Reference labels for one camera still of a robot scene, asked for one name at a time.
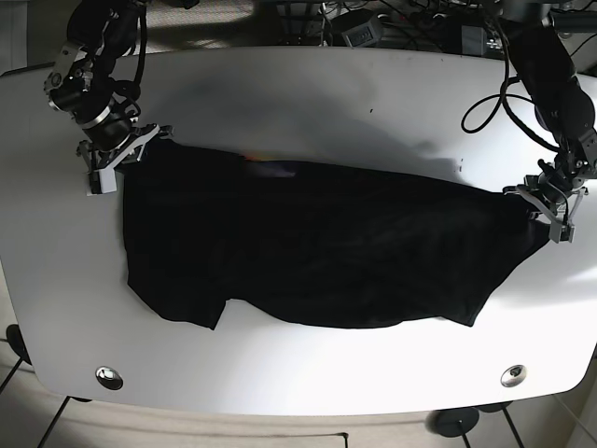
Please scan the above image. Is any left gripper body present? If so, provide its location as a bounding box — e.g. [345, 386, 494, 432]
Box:
[503, 174, 588, 243]

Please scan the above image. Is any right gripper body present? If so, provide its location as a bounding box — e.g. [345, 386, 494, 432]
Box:
[76, 124, 174, 196]

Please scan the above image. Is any black graphic print T-shirt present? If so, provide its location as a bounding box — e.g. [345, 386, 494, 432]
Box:
[121, 140, 548, 329]

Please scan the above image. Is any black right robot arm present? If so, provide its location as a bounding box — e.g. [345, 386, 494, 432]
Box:
[44, 1, 173, 196]

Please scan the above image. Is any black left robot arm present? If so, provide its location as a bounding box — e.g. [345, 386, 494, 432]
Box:
[496, 18, 596, 243]

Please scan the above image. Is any right silver table grommet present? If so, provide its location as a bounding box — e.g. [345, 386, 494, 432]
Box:
[500, 364, 527, 388]

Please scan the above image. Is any silver table grommet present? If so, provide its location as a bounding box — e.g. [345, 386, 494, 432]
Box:
[500, 364, 527, 388]
[95, 366, 123, 391]

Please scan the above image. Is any grey power adapter box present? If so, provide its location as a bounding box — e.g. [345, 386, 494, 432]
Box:
[461, 25, 487, 57]

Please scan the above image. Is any left silver table grommet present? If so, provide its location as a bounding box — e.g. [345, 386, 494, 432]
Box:
[95, 366, 123, 391]

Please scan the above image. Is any black round stand base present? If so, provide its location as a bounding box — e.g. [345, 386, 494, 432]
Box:
[433, 407, 479, 438]

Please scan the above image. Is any left black table leg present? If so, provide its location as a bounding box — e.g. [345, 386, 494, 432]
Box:
[36, 396, 71, 448]

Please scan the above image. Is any grey multi-socket box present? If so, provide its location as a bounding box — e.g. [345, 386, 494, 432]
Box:
[334, 9, 383, 48]

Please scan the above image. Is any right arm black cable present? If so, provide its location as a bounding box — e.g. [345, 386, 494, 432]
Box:
[111, 8, 149, 118]

